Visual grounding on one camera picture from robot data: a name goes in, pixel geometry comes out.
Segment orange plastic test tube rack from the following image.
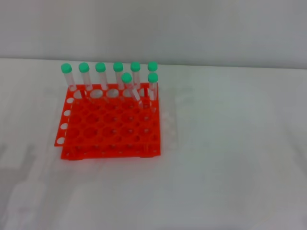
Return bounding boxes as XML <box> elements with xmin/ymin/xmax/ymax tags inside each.
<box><xmin>53</xmin><ymin>82</ymin><xmax>162</xmax><ymax>161</ymax></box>

